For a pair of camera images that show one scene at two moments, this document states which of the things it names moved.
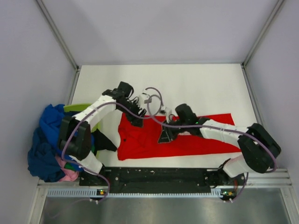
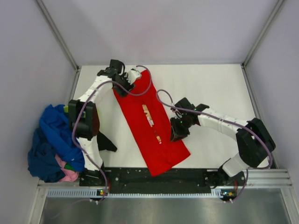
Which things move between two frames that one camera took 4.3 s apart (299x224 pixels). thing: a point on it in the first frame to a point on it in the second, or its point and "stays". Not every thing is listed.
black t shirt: (101, 142) stays
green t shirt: (68, 165) stays
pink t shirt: (70, 175) stays
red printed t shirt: (135, 142) to (150, 128)
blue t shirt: (43, 158) stays
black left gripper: (135, 122) to (129, 85)
